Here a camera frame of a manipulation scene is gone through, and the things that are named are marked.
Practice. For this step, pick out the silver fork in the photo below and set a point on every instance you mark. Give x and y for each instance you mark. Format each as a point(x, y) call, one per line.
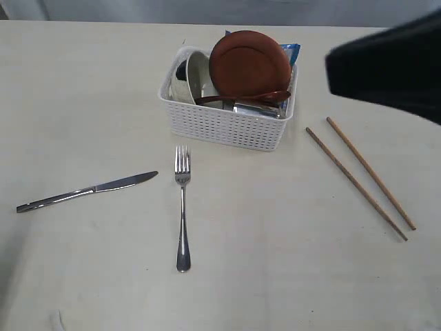
point(182, 169)

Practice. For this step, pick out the silver table knife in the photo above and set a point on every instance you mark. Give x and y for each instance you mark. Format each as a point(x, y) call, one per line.
point(104, 187)

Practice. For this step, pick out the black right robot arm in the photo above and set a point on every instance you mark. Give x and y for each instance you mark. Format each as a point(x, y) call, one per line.
point(398, 68)

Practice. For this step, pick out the white perforated plastic basket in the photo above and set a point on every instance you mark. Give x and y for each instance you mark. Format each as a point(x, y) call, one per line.
point(252, 131)

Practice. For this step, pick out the white ceramic bowl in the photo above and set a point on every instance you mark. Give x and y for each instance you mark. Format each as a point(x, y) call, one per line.
point(199, 83)

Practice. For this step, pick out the brown wooden spoon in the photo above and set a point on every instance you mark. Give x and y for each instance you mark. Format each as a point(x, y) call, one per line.
point(270, 98)

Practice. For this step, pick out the brown round plate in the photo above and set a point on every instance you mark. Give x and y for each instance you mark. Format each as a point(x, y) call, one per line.
point(233, 79)

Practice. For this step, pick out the blue snack packet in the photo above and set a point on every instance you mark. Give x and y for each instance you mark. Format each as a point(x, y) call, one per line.
point(291, 51)

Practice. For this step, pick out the white backdrop curtain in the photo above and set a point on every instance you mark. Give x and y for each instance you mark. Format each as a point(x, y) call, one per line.
point(381, 13)

